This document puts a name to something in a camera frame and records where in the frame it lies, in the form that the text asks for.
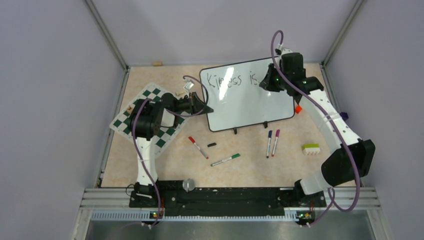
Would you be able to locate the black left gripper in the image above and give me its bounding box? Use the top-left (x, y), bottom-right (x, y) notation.
top-left (173, 92), bottom-right (214, 116)

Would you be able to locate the white whiteboard black frame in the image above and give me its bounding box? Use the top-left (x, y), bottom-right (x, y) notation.
top-left (199, 57), bottom-right (295, 132)

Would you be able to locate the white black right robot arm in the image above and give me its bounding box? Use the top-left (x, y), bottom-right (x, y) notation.
top-left (259, 47), bottom-right (376, 206)

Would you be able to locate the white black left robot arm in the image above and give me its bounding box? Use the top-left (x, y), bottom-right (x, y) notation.
top-left (128, 92), bottom-right (214, 207)

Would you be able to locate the red capped marker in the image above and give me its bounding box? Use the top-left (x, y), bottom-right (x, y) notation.
top-left (188, 136), bottom-right (209, 159)

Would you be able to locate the red block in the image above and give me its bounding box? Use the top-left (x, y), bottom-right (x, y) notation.
top-left (294, 105), bottom-right (303, 114)

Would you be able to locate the pink capped marker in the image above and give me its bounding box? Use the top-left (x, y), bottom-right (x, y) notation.
top-left (271, 129), bottom-right (281, 157)

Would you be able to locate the blue capped marker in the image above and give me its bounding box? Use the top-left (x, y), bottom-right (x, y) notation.
top-left (266, 130), bottom-right (273, 159)

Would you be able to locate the green capped marker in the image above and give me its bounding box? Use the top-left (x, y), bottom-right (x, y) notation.
top-left (210, 153), bottom-right (241, 167)

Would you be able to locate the small wooden block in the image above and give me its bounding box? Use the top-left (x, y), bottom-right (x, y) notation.
top-left (152, 61), bottom-right (163, 67)

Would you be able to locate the green white toy brick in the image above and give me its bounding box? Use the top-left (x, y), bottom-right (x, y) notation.
top-left (301, 143), bottom-right (321, 155)

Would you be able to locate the purple block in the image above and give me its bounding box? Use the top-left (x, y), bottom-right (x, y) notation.
top-left (339, 112), bottom-right (349, 121)

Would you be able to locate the green white chess mat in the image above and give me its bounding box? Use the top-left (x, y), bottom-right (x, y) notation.
top-left (109, 82), bottom-right (188, 158)

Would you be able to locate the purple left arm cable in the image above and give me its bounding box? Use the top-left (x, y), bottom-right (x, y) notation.
top-left (131, 74), bottom-right (210, 229)

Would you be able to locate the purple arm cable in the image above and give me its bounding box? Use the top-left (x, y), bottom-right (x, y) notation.
top-left (131, 74), bottom-right (210, 229)
top-left (270, 30), bottom-right (361, 228)

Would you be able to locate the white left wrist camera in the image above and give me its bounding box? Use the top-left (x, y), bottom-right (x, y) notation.
top-left (183, 80), bottom-right (194, 91)

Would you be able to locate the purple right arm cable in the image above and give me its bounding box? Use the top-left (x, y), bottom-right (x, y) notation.
top-left (270, 30), bottom-right (361, 228)

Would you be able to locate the aluminium frame rail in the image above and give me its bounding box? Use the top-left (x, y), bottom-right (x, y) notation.
top-left (72, 181), bottom-right (393, 240)

